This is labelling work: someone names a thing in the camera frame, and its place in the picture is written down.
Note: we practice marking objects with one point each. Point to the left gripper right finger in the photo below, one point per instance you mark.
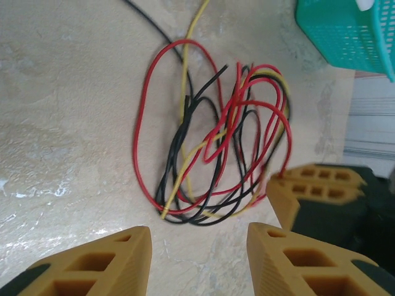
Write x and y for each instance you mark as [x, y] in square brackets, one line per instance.
[277, 277]

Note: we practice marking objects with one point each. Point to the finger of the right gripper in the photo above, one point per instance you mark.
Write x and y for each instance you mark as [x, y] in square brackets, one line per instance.
[284, 200]
[351, 179]

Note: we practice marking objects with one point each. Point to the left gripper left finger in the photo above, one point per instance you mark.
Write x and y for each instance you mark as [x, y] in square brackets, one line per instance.
[102, 271]

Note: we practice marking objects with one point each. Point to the teal plastic basket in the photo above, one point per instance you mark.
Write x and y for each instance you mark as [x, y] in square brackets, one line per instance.
[345, 37]

